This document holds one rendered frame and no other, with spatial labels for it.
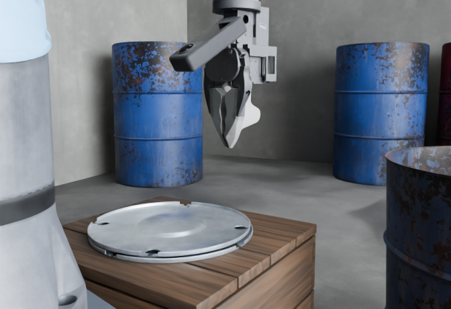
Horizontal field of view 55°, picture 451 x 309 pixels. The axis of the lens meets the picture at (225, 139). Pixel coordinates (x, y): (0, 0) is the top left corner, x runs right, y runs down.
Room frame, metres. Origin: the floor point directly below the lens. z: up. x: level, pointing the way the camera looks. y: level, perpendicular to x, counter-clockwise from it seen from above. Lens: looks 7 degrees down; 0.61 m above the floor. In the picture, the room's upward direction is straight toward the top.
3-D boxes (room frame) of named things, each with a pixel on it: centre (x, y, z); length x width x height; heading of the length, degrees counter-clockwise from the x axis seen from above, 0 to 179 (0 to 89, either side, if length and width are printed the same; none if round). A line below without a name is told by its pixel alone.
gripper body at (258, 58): (0.66, -0.02, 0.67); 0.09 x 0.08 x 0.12; 132
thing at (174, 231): (0.76, 0.10, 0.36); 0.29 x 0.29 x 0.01
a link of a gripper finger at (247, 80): (0.63, -0.02, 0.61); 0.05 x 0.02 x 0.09; 42
